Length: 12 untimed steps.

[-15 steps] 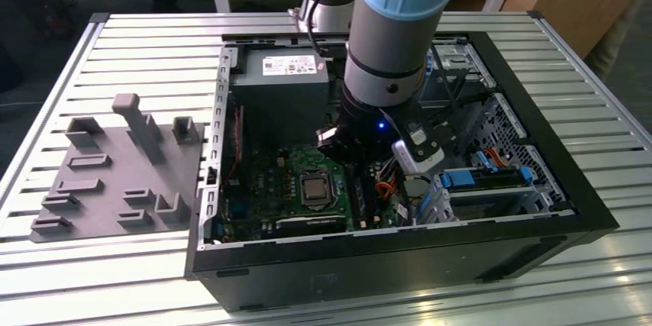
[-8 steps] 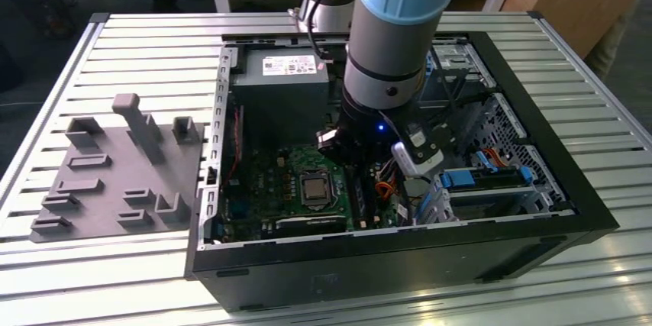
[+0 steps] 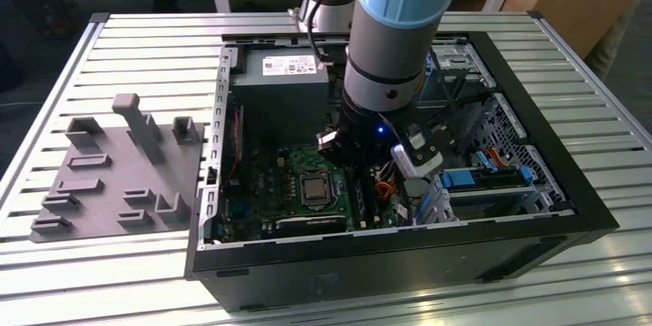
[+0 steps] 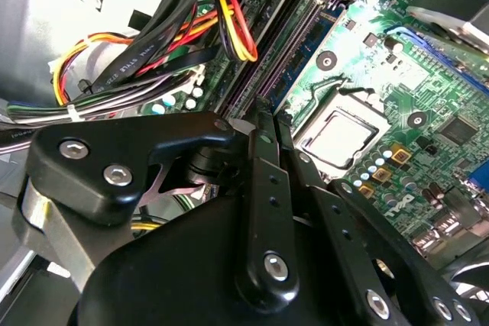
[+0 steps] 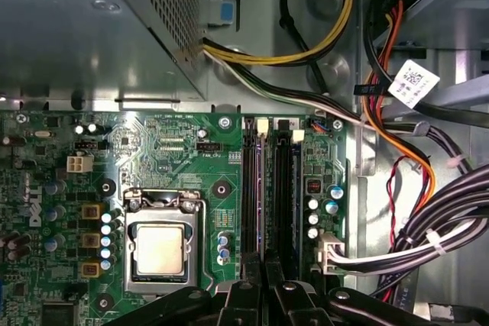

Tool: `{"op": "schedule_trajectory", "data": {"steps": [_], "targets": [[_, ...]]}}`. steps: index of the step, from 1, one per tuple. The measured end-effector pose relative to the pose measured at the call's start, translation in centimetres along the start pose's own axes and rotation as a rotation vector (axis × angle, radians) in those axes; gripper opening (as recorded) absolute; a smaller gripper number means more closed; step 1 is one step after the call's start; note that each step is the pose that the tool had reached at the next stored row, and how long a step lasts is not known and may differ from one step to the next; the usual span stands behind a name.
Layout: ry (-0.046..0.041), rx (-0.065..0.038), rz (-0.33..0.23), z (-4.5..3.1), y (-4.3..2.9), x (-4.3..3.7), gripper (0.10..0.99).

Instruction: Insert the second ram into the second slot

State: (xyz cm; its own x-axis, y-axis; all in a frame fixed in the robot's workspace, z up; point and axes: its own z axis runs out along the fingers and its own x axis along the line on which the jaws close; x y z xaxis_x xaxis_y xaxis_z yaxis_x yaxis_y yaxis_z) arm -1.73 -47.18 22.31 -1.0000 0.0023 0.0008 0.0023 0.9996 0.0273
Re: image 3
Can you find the black PC case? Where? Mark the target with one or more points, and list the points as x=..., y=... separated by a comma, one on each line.
x=356, y=272

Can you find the blue disk carrier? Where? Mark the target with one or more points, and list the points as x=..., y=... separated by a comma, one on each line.
x=458, y=180

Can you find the silver drive bay cage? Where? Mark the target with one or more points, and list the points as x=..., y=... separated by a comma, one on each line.
x=458, y=62

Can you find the blue plastic rail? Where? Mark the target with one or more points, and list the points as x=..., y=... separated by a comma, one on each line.
x=424, y=207

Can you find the grey parts rack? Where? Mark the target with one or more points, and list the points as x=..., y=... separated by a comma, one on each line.
x=112, y=188

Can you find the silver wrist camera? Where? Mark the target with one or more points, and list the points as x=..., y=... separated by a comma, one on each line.
x=417, y=165

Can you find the silver CPU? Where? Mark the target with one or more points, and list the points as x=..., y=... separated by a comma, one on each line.
x=314, y=190

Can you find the silver disk cage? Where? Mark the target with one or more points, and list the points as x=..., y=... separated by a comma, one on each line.
x=488, y=204

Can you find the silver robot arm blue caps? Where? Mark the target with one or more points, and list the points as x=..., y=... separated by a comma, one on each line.
x=392, y=55

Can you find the green motherboard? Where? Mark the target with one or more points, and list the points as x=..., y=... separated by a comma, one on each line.
x=269, y=173

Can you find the round grey speaker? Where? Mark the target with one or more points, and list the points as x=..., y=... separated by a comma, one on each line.
x=414, y=190

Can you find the black graphics card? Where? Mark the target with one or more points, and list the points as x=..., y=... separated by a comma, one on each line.
x=310, y=223

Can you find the grey power supply unit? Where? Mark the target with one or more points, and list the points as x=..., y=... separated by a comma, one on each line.
x=280, y=112

